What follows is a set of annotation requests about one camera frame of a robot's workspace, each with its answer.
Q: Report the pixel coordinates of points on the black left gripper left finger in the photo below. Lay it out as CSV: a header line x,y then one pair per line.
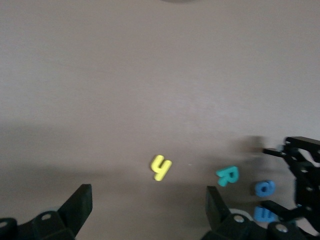
x,y
77,207

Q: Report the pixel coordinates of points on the blue foam round lowercase letter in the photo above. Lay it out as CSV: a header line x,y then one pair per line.
x,y
257,190

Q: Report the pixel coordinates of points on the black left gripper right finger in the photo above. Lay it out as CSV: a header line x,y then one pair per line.
x,y
216,210

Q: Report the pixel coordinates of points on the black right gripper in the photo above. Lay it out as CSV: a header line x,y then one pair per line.
x,y
307,170

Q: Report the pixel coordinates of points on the blue foam lowercase m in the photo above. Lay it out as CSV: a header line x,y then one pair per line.
x,y
260,215

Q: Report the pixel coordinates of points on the brown table cover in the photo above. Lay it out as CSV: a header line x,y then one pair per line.
x,y
75,75

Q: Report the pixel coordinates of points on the yellow foam lowercase h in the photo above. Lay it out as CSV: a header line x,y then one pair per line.
x,y
161,170

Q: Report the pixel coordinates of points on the teal foam letter R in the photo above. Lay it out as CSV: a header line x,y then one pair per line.
x,y
223,178

